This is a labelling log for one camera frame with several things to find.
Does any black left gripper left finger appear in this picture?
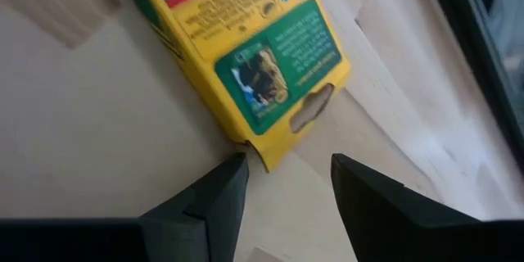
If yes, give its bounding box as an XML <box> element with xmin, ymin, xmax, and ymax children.
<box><xmin>138</xmin><ymin>151</ymin><xmax>250</xmax><ymax>262</ymax></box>

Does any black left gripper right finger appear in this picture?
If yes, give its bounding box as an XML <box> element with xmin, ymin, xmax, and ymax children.
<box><xmin>330</xmin><ymin>153</ymin><xmax>481</xmax><ymax>262</ymax></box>

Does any yellow Crayola crayon box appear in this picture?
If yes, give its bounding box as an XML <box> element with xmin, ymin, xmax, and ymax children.
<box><xmin>109</xmin><ymin>0</ymin><xmax>352</xmax><ymax>173</ymax></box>

